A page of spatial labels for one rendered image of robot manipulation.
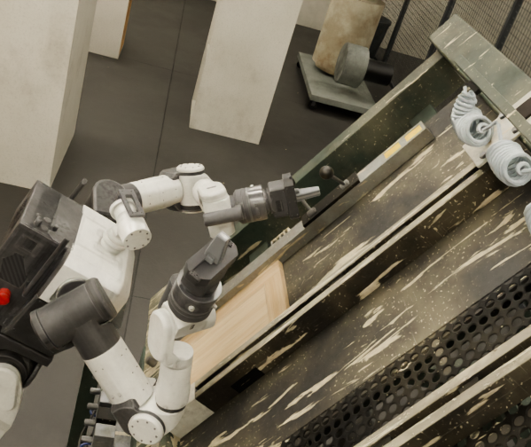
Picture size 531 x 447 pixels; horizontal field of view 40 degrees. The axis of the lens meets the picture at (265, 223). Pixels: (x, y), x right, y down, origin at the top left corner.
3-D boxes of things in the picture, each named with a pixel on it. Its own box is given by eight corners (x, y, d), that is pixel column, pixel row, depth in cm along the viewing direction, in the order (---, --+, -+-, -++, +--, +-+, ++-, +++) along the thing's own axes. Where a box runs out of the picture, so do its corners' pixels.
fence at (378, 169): (183, 333, 221) (173, 326, 220) (429, 130, 193) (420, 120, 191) (183, 344, 217) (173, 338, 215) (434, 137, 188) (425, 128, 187)
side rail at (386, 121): (197, 296, 245) (173, 278, 241) (459, 75, 212) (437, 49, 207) (197, 307, 240) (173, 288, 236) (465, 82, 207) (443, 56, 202)
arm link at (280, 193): (289, 164, 182) (242, 174, 182) (292, 182, 174) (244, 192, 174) (297, 207, 189) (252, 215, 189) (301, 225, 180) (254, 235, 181)
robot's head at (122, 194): (115, 239, 164) (124, 215, 159) (105, 214, 169) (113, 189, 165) (141, 239, 168) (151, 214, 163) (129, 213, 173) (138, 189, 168)
